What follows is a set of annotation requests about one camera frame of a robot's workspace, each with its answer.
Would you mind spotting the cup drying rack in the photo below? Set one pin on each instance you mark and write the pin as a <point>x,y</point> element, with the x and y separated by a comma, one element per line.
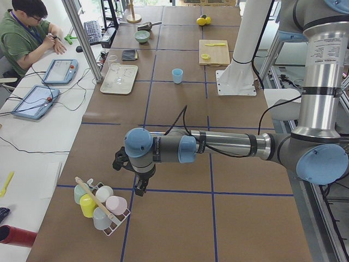
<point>98,202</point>

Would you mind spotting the red bottle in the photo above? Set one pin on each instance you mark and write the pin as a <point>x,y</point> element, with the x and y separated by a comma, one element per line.
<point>17,237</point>

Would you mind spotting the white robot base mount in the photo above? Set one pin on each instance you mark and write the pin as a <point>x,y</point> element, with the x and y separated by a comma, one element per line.
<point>237,79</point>

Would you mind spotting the seated person green shirt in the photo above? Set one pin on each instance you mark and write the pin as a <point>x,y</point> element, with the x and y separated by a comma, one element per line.
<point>26,35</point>

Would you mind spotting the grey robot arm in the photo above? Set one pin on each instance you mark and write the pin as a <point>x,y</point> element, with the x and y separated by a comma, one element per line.
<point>312,150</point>

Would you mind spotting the bamboo cutting board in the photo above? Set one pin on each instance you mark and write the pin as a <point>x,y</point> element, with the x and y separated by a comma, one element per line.
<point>219,55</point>

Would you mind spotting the black keyboard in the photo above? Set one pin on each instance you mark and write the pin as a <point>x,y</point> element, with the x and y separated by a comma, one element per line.
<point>93,32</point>

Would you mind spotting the light blue paper cup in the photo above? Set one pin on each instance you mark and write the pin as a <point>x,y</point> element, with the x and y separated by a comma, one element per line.
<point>177,75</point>

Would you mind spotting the blue teach pendant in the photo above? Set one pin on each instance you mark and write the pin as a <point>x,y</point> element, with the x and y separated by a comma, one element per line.
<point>36,102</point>
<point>60,72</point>

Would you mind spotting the round wooden stand base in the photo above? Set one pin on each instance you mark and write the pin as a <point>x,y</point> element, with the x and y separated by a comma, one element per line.
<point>133,17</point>

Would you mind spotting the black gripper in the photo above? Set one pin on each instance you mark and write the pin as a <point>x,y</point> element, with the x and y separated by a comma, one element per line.
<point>144,176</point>

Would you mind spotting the whole yellow lemon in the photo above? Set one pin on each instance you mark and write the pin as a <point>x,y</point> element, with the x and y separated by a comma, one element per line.
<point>201,21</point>
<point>207,20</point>

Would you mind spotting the yellow plastic knife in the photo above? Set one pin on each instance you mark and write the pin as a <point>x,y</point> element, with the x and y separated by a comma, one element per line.
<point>215,44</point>

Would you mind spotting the steel ice scoop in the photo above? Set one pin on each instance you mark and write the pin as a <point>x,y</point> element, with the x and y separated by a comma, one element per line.
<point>147,26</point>

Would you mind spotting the green bowl of ice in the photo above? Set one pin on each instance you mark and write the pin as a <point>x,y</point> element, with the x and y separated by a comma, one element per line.
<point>142,36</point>

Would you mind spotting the clear wine glass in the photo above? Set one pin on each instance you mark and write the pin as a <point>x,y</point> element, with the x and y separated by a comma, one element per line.
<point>114,66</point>

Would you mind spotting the cream bear tray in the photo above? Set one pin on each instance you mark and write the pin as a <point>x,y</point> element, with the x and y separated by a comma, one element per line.
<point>127,73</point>

